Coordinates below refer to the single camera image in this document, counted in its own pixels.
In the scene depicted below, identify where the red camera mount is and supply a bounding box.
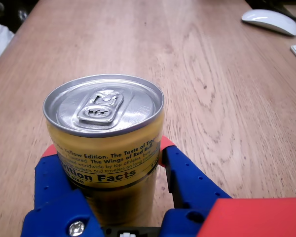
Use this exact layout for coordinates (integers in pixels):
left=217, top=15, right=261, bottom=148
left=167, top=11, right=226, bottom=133
left=196, top=197, right=296, bottom=237

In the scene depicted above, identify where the white computer mouse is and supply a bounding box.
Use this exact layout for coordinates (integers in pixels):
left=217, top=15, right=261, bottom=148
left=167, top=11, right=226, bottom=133
left=241, top=9, right=296, bottom=37

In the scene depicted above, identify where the yellow energy drink can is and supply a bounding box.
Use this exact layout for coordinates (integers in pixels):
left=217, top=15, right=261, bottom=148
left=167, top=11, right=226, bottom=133
left=42, top=74, right=165, bottom=227

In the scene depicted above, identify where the blue gripper finger with pink tip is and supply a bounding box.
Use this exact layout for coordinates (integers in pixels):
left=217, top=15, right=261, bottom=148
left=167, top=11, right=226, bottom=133
left=20, top=144, right=104, bottom=237
left=158, top=135, right=233, bottom=237

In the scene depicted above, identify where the white crumpled cloth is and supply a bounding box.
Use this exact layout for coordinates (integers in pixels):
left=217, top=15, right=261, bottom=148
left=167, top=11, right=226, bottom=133
left=0, top=22, right=15, bottom=60

